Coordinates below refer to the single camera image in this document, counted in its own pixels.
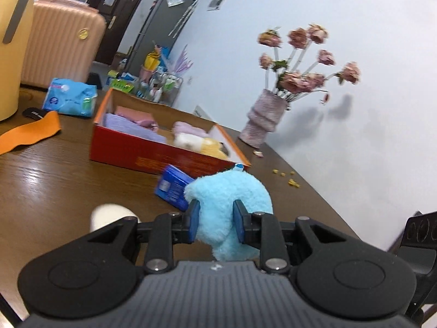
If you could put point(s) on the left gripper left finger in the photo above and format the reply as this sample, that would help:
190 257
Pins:
163 233

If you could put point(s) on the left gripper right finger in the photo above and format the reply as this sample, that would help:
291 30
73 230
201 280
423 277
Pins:
276 240

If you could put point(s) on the light blue plush toy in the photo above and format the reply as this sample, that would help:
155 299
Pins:
216 195

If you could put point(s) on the small blue packet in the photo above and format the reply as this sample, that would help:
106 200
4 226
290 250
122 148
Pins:
171 186

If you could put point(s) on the yellow crumbs on table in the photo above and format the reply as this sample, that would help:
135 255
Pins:
289 176

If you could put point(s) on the white round sponge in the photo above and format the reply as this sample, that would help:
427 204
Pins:
106 214

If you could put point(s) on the fallen rose petal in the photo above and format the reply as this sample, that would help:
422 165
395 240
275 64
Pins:
258 153

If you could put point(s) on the yellow plush toy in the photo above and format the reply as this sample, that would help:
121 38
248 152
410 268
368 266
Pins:
213 148

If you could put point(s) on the white plush ball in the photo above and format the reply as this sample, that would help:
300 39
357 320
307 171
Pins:
188 141

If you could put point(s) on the orange red cardboard box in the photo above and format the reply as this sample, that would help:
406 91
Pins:
132 152

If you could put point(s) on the rolled lilac towel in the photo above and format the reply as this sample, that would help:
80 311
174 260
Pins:
183 127

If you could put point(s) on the pink ceramic vase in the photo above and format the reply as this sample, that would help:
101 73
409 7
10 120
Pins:
263 118

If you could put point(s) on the pink folded cloth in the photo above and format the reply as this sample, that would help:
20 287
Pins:
138 117

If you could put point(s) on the purple folded towel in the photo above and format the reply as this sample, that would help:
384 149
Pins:
122 125

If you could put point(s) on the green plastic basket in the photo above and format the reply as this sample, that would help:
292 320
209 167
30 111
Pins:
122 85

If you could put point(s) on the blue tissue pack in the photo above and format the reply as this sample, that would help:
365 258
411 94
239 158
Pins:
70 98

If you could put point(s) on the orange fabric band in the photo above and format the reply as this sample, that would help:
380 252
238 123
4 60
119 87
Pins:
45 125

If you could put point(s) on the pink hard-shell suitcase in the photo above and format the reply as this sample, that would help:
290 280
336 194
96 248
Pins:
63 42

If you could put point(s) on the grey refrigerator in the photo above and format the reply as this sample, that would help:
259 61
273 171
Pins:
161 27

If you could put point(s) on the dark brown entrance door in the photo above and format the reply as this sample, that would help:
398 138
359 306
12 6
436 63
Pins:
117 15

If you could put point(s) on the yellow thermos jug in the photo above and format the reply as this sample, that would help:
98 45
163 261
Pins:
16 23

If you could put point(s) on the wire storage cart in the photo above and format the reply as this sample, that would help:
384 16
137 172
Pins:
161 88

